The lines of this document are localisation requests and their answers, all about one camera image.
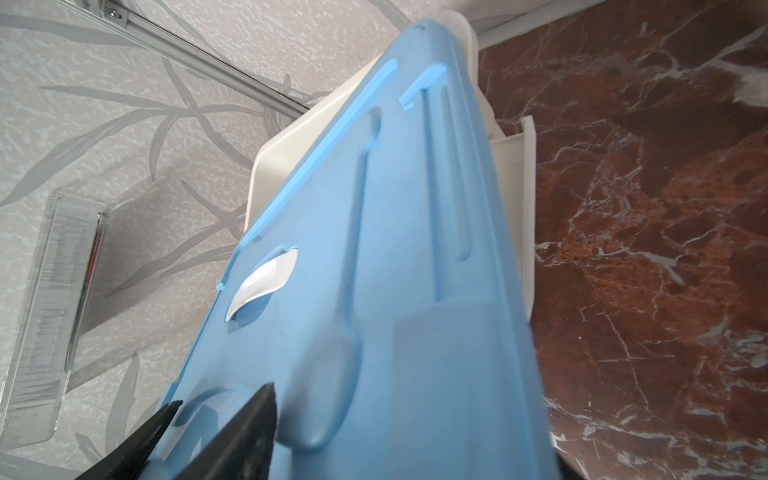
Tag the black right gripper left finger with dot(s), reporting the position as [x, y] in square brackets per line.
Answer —
[129, 459]

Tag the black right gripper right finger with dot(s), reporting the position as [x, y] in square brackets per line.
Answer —
[243, 449]

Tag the blue plastic bin lid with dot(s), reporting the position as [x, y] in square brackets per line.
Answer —
[378, 293]

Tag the white plastic storage bin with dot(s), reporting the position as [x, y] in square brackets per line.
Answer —
[514, 155]

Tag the clear wall shelf green mat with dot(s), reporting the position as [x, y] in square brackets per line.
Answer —
[55, 305]

